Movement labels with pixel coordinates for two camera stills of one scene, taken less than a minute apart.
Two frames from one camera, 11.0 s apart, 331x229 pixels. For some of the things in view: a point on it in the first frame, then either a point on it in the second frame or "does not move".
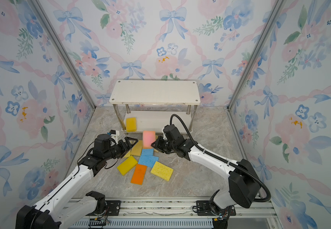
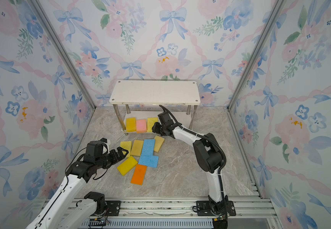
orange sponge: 139,173 does not move
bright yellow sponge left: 126,166 does not move
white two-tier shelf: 148,105 does not move
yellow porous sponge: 162,171 to 150,122
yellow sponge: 131,124 does not move
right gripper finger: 154,145 to 156,129
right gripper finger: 159,140 to 156,127
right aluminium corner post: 276,10 does not move
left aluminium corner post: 61,50 does not move
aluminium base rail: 258,213 does not move
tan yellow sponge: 136,150 does not move
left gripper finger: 128,139 to 120,153
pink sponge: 148,137 to 141,126
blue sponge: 148,161 does not move
